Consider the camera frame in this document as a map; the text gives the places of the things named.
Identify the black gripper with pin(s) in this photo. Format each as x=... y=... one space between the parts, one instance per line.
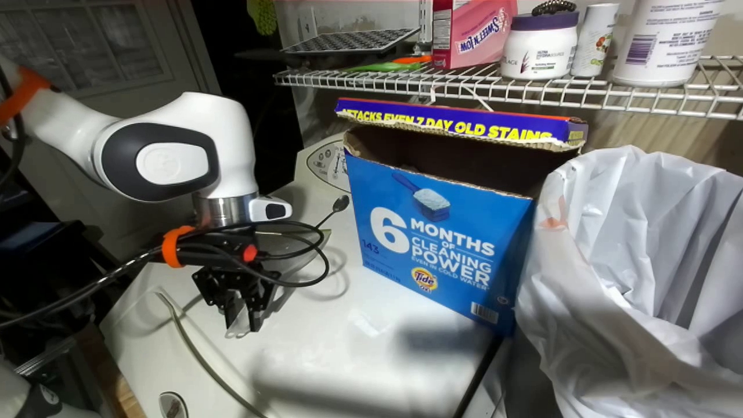
x=234 y=262

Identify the large white tub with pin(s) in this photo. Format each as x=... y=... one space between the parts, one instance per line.
x=664 y=40

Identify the small white bottle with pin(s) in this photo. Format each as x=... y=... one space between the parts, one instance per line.
x=596 y=37

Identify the white wire shelf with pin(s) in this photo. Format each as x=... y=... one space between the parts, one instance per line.
x=714 y=92

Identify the pink cardboard box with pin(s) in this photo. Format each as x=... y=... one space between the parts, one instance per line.
x=468 y=32

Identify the white jar purple lid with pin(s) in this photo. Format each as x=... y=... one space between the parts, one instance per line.
x=539 y=46

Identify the white trash bag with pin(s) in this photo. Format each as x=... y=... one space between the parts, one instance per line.
x=632 y=291

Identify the clear plastic dustpan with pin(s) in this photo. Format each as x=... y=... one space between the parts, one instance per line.
x=243 y=318

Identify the blue detergent cardboard box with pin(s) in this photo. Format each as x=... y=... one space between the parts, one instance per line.
x=445 y=195

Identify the white panelled door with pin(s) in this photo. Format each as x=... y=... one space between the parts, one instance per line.
x=123 y=135

